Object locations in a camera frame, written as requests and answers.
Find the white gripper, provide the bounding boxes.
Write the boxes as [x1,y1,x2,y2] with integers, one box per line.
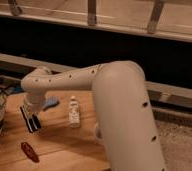
[20,105,41,133]

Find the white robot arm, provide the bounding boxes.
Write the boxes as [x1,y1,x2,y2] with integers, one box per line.
[21,61,167,171]

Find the red oblong object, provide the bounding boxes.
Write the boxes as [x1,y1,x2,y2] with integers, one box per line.
[21,142,39,163]

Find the white bowl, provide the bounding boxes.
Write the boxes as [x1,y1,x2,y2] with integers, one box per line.
[93,123,103,145]

